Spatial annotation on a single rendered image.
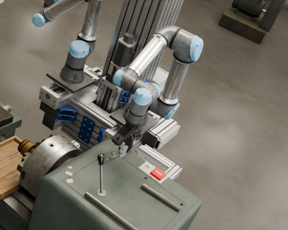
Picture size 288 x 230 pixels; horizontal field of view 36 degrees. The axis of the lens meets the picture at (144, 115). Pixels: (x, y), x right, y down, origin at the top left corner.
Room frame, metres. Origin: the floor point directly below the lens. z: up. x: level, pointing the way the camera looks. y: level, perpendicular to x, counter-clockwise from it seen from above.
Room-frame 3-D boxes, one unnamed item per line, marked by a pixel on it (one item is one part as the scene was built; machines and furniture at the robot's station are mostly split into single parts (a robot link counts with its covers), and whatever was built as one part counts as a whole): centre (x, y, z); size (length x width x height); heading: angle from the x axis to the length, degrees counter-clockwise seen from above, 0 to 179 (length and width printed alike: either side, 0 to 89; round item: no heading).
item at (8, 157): (1.71, 0.58, 0.89); 0.36 x 0.30 x 0.04; 157
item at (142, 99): (1.64, 0.03, 1.60); 0.09 x 0.08 x 0.11; 166
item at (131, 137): (1.64, 0.03, 1.44); 0.09 x 0.08 x 0.12; 157
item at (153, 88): (1.73, 0.03, 1.60); 0.11 x 0.11 x 0.08; 76
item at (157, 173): (1.64, -0.17, 1.26); 0.06 x 0.06 x 0.02; 67
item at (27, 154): (1.55, 0.44, 1.09); 0.12 x 0.11 x 0.05; 157
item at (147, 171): (1.64, -0.14, 1.23); 0.13 x 0.08 x 0.06; 67
